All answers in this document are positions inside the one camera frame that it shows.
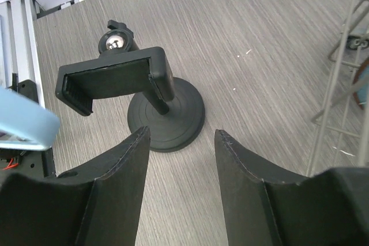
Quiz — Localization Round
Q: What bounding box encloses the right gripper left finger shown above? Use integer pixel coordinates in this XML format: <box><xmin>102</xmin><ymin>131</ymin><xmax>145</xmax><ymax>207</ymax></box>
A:
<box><xmin>1</xmin><ymin>127</ymin><xmax>150</xmax><ymax>245</ymax></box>

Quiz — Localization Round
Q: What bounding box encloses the light blue smartphone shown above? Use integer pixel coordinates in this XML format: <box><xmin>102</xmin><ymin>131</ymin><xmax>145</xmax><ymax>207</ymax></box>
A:
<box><xmin>1</xmin><ymin>88</ymin><xmax>60</xmax><ymax>151</ymax></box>

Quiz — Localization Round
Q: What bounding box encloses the grey wire dish rack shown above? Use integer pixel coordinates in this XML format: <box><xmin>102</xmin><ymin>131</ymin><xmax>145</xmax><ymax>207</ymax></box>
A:
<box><xmin>306</xmin><ymin>0</ymin><xmax>368</xmax><ymax>176</ymax></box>

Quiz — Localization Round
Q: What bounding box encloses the teal ceramic plate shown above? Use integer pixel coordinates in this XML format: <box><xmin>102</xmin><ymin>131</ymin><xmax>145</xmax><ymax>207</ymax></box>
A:
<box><xmin>353</xmin><ymin>58</ymin><xmax>368</xmax><ymax>110</ymax></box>

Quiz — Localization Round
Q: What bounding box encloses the black phone stand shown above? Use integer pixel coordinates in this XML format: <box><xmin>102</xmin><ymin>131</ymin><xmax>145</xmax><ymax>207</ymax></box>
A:
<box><xmin>55</xmin><ymin>20</ymin><xmax>205</xmax><ymax>153</ymax></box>

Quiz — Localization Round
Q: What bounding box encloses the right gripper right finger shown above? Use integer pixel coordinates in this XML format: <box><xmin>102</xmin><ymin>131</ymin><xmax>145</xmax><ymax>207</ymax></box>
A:
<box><xmin>214</xmin><ymin>130</ymin><xmax>368</xmax><ymax>245</ymax></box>

